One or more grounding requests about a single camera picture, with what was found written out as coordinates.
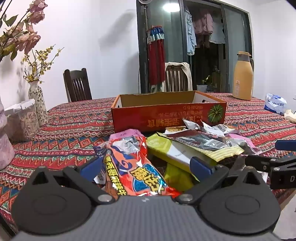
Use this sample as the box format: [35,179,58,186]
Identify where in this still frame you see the brown yellow-edged snack packet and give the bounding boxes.
[157,129,245,162]

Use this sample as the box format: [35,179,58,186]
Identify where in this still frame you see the red hanging tassel decoration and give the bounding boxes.
[146,26,166,87]

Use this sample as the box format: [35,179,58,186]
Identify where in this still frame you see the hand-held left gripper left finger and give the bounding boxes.
[30,156,115,205]

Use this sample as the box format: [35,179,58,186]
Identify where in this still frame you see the yellow thermos jug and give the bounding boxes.
[232,51,255,100]

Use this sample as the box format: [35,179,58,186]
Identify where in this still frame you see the beige crumpled cloth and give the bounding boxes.
[284,109,296,123]

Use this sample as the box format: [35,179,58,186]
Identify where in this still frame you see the silver snack packet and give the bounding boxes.
[203,124,241,137]
[182,118,208,132]

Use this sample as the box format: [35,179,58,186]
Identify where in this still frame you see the brown slatted wooden chair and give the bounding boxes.
[165,65,189,92]

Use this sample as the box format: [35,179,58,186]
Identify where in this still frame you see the chair with draped cloth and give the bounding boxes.
[165,62,193,91]

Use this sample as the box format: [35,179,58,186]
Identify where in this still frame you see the white blue tissue pack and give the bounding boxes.
[264,93,287,115]

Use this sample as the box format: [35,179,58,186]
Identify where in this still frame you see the yellow-green snack packet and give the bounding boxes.
[146,133,218,174]

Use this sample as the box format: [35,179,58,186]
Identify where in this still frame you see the pink textured vase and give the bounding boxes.
[0,95,15,171]

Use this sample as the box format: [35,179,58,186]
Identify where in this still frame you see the dark framed glass door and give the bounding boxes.
[136,0,253,94]

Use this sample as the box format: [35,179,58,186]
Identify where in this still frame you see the floral patterned vase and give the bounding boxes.
[28,81,49,127]

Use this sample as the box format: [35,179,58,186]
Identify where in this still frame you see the white hanging garment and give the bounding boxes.
[209,21,226,44]

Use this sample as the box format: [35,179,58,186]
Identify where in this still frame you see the dark wooden chair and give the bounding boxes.
[63,68,93,103]

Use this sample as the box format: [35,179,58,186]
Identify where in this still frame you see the pink snack packet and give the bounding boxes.
[225,133,263,155]
[109,129,146,142]

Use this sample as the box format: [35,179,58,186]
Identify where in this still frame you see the pink artificial flowers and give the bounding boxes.
[0,0,48,63]

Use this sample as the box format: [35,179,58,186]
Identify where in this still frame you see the yellow flower branches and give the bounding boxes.
[22,45,65,84]

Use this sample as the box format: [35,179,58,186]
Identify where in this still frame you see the orange-red snack bag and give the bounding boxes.
[94,136,181,202]

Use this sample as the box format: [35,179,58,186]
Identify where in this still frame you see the yellow snack packet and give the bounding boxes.
[165,162,199,192]

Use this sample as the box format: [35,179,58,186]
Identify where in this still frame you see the patterned container white lid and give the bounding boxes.
[4,98,40,142]

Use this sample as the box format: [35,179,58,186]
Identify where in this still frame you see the light blue hanging shirt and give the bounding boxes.
[184,8,197,55]

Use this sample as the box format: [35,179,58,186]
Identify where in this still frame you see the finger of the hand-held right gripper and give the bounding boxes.
[245,154,282,173]
[275,139,296,151]

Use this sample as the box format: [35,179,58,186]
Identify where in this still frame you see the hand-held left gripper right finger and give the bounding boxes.
[175,156,266,205]

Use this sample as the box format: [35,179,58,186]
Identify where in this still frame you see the orange cardboard box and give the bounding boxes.
[111,90,227,133]

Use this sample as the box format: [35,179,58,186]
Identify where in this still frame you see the pink hanging garment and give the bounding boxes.
[193,13,214,35]

